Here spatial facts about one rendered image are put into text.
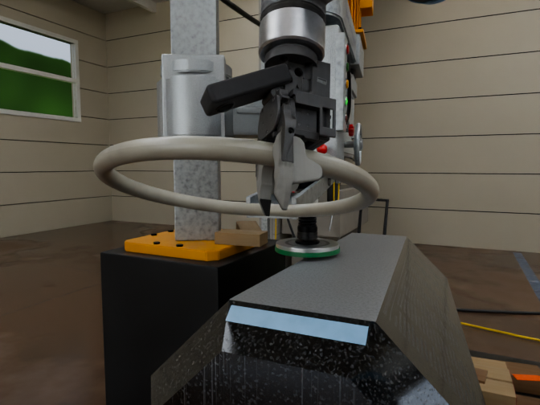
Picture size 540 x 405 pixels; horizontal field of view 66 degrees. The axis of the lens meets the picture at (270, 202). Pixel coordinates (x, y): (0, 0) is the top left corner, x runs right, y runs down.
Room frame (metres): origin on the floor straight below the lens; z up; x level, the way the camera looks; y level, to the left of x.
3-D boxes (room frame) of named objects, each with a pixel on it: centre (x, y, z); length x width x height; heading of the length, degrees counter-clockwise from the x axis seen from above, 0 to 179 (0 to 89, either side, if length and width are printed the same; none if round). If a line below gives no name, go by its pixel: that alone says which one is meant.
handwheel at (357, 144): (1.46, -0.28, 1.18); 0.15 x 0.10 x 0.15; 164
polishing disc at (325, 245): (1.38, -0.13, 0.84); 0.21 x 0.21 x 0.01
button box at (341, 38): (1.28, -0.22, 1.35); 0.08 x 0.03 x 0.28; 164
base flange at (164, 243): (1.86, 0.32, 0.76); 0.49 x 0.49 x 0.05; 64
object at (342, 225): (4.67, -0.67, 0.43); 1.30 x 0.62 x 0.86; 155
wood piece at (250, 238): (1.70, 0.12, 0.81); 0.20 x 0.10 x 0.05; 72
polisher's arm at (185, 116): (1.91, 0.13, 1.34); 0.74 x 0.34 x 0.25; 104
